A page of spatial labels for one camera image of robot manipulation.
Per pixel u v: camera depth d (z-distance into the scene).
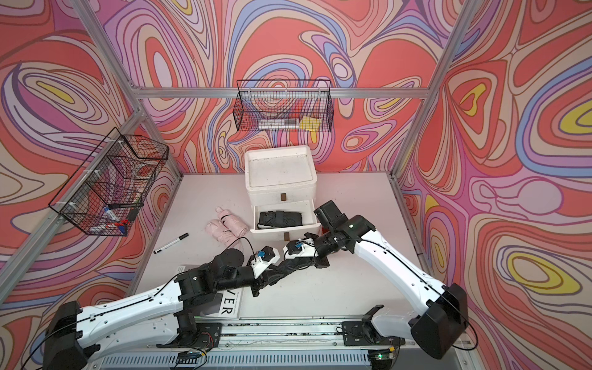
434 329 0.38
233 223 0.98
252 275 0.62
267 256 0.59
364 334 0.67
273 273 0.66
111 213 0.72
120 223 0.64
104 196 0.73
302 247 0.58
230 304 0.77
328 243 0.61
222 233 0.93
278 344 0.73
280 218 0.88
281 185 0.84
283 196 0.86
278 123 0.82
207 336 0.72
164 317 0.60
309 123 0.91
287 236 0.84
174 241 0.96
